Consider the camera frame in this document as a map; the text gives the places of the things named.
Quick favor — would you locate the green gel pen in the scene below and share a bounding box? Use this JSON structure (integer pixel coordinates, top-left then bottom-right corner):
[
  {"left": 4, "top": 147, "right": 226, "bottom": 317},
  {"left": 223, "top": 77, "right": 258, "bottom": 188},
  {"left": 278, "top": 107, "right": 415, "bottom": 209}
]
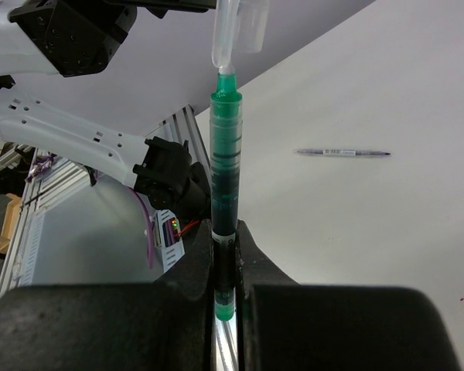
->
[{"left": 210, "top": 66, "right": 243, "bottom": 322}]

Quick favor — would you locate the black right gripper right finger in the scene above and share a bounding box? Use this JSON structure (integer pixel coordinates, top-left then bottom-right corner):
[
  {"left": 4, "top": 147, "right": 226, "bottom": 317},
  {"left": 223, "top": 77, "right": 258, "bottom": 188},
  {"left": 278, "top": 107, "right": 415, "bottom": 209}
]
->
[{"left": 236, "top": 223, "right": 460, "bottom": 370}]

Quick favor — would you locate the clear pen cap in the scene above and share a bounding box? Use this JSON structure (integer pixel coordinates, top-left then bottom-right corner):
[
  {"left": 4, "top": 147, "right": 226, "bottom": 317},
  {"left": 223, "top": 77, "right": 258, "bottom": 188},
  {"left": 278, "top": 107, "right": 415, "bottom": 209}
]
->
[{"left": 210, "top": 0, "right": 271, "bottom": 70}]

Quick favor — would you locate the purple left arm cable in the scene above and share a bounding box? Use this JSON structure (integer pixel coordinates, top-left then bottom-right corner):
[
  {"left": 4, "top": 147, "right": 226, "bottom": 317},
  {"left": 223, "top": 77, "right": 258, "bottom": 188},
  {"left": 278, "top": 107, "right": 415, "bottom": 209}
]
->
[{"left": 133, "top": 189, "right": 179, "bottom": 270}]

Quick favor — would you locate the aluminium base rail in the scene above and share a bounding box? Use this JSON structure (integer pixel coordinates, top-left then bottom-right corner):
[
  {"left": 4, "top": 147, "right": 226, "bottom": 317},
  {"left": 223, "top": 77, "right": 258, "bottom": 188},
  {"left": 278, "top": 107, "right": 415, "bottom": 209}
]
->
[{"left": 148, "top": 105, "right": 239, "bottom": 370}]

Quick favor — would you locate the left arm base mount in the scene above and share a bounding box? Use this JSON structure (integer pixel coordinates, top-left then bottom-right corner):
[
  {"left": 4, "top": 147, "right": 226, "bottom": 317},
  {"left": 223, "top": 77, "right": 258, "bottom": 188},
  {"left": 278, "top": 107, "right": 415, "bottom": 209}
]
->
[{"left": 133, "top": 137, "right": 211, "bottom": 221}]

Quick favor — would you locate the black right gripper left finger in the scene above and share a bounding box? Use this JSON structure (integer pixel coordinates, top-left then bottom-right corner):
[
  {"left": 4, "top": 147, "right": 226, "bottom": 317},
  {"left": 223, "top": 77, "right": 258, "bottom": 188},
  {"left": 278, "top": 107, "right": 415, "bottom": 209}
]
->
[{"left": 0, "top": 220, "right": 214, "bottom": 370}]

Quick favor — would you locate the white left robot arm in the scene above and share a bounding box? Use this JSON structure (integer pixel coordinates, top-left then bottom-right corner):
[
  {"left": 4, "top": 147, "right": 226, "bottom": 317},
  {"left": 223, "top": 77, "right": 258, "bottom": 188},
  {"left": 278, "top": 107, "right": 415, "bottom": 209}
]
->
[{"left": 0, "top": 1, "right": 217, "bottom": 207}]

